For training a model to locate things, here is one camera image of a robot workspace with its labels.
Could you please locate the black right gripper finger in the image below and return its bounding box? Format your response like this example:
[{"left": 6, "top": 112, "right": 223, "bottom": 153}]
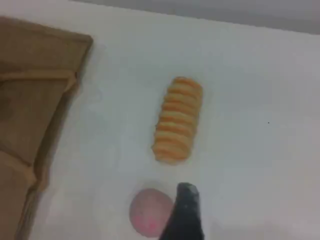
[{"left": 161, "top": 182, "right": 206, "bottom": 240}]

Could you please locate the pink peach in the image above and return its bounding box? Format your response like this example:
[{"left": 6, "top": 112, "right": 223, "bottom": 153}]
[{"left": 128, "top": 187, "right": 175, "bottom": 238}]

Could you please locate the long ridged orange bread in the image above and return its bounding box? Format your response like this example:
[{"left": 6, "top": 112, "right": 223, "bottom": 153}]
[{"left": 151, "top": 76, "right": 204, "bottom": 166}]

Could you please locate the brown fabric bag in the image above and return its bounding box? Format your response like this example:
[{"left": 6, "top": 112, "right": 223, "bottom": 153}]
[{"left": 0, "top": 16, "right": 95, "bottom": 240}]

